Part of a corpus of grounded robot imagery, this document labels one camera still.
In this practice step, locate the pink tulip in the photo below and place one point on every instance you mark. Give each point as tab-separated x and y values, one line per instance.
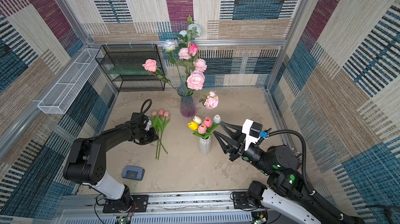
158	120
202	129
152	118
164	123

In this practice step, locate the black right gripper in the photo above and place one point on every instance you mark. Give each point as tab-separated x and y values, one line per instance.
237	144

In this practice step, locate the grey blue small case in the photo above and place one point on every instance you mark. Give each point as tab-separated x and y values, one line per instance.
133	173

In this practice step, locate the green mat on shelf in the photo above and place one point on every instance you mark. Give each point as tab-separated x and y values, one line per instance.
128	70

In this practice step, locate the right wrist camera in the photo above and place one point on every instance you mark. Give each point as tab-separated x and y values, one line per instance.
253	133

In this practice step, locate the cream white tulip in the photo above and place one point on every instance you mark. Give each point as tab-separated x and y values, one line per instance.
198	120

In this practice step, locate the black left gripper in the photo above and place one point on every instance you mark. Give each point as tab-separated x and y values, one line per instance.
153	138

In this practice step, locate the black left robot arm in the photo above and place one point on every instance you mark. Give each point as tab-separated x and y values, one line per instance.
86	162

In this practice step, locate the white tulip bud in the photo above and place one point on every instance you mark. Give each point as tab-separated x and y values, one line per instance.
217	119

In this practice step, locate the yellow tulip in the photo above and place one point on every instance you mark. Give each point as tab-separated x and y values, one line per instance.
193	126

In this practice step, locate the pink rose bouquet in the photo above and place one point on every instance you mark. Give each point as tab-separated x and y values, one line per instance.
183	53

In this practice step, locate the white ribbed vase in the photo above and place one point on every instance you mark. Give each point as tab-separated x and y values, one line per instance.
205	145

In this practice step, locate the white wire mesh basket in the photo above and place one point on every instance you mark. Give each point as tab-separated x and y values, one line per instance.
61	96

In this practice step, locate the black wire shelf rack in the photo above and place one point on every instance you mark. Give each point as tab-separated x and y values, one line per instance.
112	55

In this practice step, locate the purple glass vase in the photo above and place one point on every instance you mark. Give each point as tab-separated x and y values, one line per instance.
187	105

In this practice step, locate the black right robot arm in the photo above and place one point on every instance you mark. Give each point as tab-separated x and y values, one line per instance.
288	190

